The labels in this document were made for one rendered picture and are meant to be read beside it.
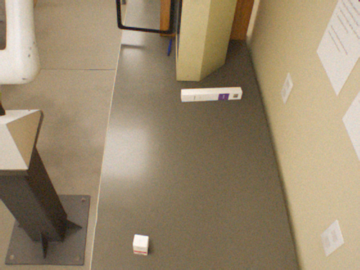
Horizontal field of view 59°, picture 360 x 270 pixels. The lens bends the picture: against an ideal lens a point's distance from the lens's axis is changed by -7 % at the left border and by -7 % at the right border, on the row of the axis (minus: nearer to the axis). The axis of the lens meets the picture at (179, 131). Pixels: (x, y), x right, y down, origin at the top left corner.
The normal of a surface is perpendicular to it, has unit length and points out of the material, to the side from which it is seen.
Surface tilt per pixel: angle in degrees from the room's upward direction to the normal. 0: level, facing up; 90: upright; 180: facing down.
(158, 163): 0
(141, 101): 0
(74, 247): 0
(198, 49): 90
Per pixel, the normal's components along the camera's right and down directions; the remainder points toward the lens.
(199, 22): 0.02, 0.77
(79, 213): 0.07, -0.63
